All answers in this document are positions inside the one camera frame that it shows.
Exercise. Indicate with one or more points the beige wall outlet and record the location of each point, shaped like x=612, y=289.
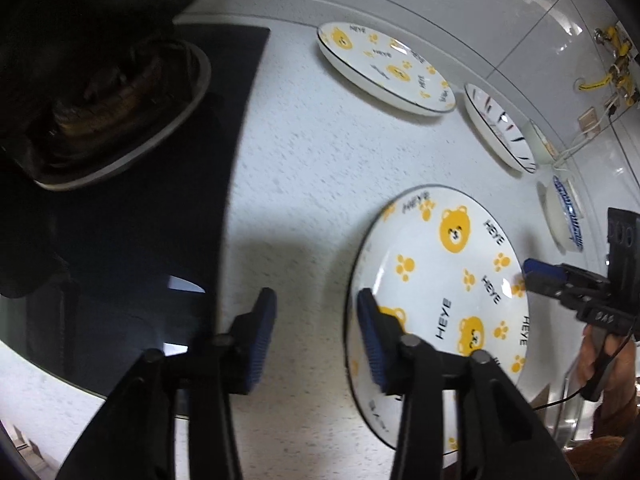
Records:
x=589, y=120

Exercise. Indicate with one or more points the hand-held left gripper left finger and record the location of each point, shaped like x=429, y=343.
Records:
x=260, y=340

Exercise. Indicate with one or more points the black glass gas cooktop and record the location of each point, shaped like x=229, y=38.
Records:
x=150, y=240

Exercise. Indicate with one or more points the blue patterned deep plate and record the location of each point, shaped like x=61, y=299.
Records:
x=557, y=215

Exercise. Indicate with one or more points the white bear print plate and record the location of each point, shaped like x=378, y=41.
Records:
x=450, y=280
x=380, y=70

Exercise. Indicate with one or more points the white plate black stripes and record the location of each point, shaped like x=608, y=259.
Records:
x=492, y=120

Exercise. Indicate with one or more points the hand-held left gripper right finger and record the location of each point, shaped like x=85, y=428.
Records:
x=372, y=340

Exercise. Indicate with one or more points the person's right forearm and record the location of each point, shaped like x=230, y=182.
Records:
x=615, y=440

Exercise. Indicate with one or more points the person's right hand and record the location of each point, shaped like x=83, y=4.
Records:
x=622, y=380

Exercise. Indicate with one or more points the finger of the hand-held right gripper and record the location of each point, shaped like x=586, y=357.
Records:
x=545, y=270
x=570, y=299

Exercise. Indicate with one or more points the round gas burner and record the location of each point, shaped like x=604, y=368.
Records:
x=150, y=125

